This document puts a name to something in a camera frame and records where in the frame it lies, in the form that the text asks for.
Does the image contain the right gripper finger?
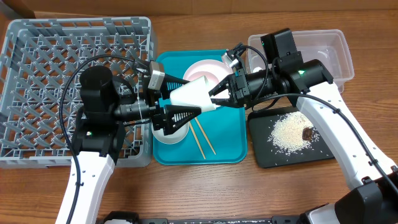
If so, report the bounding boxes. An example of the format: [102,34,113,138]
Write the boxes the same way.
[208,76,231,97]
[211,98,232,108]

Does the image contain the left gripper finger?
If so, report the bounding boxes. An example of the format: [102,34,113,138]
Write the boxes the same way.
[162,105,201,135]
[161,74,189,100]

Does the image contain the large white plate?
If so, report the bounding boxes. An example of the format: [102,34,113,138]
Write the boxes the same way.
[183,59,233,88]

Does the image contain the grey bowl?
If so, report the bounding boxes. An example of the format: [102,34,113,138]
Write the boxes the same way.
[151,124,189,144]

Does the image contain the white paper cup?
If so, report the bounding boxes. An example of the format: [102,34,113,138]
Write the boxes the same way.
[170,76,216,113]

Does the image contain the pile of white rice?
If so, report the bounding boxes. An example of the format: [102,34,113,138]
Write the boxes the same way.
[267,111,320,156]

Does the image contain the brown food scrap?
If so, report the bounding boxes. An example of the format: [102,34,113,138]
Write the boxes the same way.
[302,128,313,141]

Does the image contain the white tissue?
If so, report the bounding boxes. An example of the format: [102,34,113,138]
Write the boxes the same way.
[251,67,262,73]

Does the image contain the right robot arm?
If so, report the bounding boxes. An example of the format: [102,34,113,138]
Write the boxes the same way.
[209,29,397,224]

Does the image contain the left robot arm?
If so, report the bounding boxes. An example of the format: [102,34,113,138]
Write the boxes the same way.
[56,65,201,223]

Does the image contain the left wooden chopstick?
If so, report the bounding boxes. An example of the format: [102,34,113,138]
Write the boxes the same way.
[188,122,206,160]

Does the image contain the wooden chopstick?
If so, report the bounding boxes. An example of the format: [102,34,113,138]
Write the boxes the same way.
[188,122,206,160]
[195,118,216,155]

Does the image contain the right wooden chopstick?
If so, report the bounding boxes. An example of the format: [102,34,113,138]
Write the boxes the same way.
[195,118,216,155]

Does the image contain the teal serving tray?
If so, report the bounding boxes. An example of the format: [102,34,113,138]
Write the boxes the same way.
[153,50,248,166]

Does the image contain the black tray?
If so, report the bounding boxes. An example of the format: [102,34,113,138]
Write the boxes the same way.
[248,106,334,169]

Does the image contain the clear plastic bin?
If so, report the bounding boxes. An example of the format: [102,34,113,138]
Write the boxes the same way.
[246,29,354,93]

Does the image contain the grey plastic dish rack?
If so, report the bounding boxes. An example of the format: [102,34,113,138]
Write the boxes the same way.
[1,17,157,169]

